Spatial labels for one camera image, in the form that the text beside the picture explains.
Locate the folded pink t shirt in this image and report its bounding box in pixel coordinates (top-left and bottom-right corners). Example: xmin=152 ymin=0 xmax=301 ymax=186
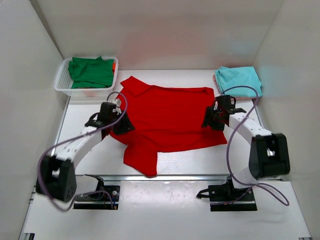
xmin=212 ymin=75 xmax=252 ymax=101

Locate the aluminium table rail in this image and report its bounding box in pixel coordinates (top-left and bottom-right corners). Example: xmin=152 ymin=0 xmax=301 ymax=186
xmin=74 ymin=174 xmax=236 ymax=182

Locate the folded teal t shirt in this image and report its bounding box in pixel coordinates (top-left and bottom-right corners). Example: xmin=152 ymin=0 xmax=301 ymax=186
xmin=214 ymin=66 xmax=263 ymax=98

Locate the red t shirt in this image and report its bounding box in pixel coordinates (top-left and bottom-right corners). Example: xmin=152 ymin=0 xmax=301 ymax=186
xmin=110 ymin=76 xmax=227 ymax=177

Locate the white plastic basket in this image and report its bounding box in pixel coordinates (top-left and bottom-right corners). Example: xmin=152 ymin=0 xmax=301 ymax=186
xmin=54 ymin=56 xmax=119 ymax=97

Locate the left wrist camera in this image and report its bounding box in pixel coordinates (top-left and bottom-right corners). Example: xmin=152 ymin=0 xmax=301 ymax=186
xmin=110 ymin=98 xmax=122 ymax=114

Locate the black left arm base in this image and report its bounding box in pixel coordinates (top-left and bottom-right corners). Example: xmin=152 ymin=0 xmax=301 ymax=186
xmin=73 ymin=174 xmax=121 ymax=211

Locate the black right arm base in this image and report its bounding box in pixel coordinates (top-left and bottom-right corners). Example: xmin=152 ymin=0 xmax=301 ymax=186
xmin=196 ymin=177 xmax=258 ymax=212

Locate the orange t shirt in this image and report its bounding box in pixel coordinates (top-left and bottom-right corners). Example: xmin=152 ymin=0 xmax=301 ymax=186
xmin=112 ymin=62 xmax=116 ymax=73

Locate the green t shirt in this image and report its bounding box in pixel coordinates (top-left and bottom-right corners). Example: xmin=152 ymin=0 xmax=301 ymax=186
xmin=68 ymin=56 xmax=115 ymax=89

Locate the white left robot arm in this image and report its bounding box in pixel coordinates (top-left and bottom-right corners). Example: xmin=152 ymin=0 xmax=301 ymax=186
xmin=36 ymin=98 xmax=134 ymax=203

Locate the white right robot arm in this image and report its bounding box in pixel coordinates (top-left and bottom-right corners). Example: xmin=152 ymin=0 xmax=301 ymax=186
xmin=202 ymin=95 xmax=291 ymax=189

